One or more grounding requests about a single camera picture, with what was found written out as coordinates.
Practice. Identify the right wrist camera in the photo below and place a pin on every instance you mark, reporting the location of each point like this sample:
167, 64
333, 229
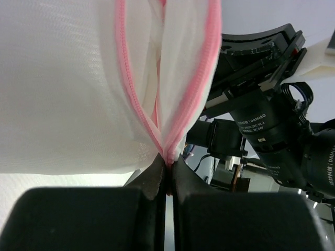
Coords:
318, 63

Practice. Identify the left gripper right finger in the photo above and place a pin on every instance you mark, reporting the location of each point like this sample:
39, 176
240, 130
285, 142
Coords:
209, 219

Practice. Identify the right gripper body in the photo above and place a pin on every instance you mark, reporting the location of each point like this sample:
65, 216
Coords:
250, 101

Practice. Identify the white mesh laundry bag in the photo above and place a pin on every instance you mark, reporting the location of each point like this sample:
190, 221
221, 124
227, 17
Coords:
70, 88

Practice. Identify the white bra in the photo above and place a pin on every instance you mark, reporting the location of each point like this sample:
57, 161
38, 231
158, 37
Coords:
176, 47

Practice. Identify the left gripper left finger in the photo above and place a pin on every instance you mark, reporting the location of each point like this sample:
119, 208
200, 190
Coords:
91, 218

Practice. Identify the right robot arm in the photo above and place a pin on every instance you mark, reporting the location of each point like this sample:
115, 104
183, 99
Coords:
314, 174

